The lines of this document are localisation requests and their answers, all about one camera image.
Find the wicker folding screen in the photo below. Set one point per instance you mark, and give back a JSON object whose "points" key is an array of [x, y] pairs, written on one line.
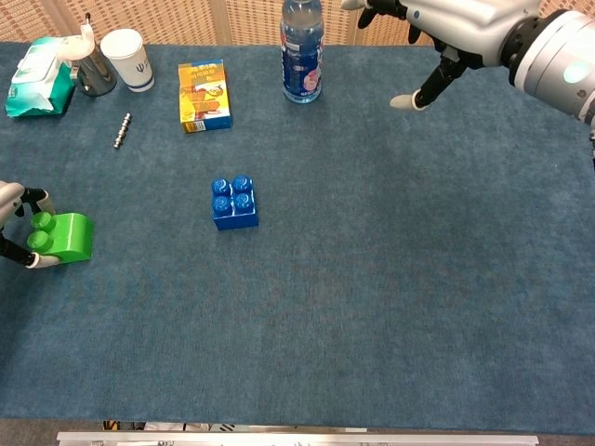
{"points": [[186, 21]]}

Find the green rounded building block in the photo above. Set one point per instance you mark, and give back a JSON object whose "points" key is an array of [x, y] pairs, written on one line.
{"points": [[72, 239]]}

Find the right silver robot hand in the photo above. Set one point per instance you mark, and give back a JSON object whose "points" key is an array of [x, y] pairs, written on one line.
{"points": [[469, 28]]}

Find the green wet wipes pack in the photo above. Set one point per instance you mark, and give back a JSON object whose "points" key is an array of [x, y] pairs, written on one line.
{"points": [[35, 79]]}

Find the beaded metal rod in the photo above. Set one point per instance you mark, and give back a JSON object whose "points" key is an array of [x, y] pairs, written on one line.
{"points": [[122, 131]]}

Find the white curved plastic item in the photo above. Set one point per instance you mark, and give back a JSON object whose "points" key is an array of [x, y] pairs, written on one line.
{"points": [[76, 45]]}

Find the yellow and blue carton box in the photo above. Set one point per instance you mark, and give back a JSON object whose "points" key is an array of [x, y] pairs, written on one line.
{"points": [[204, 95]]}

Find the blue felt table cloth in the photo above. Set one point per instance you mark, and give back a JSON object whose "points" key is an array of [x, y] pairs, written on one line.
{"points": [[325, 302]]}

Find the blue drink bottle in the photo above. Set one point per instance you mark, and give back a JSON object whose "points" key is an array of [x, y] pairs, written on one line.
{"points": [[301, 56]]}

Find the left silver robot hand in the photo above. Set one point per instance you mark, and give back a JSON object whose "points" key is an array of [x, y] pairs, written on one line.
{"points": [[9, 195]]}

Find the blue four-stud building block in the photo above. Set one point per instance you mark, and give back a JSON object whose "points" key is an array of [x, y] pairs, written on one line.
{"points": [[237, 218]]}

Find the aluminium rail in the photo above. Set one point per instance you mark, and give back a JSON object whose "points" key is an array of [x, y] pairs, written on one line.
{"points": [[297, 438]]}

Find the white paper cup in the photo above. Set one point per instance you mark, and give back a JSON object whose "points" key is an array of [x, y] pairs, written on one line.
{"points": [[130, 58]]}

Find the shiny steel mug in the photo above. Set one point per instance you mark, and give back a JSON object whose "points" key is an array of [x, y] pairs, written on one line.
{"points": [[96, 74]]}

